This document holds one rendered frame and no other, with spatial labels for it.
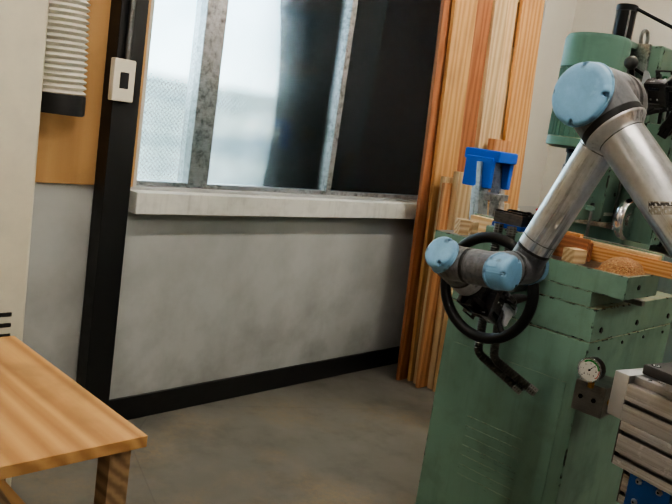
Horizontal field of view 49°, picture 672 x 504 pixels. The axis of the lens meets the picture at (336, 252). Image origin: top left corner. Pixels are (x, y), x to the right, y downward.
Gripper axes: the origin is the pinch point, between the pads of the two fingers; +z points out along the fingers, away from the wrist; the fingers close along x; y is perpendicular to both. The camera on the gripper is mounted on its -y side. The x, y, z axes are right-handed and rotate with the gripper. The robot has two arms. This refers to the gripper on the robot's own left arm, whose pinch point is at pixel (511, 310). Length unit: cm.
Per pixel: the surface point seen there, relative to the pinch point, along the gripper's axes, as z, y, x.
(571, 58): -4, -73, -10
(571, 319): 22.4, -8.5, 3.8
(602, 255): 28.0, -30.4, 2.8
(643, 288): 27.5, -22.7, 16.8
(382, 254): 105, -47, -142
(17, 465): -82, 73, -26
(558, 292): 19.2, -14.0, -0.7
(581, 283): 17.7, -17.1, 5.3
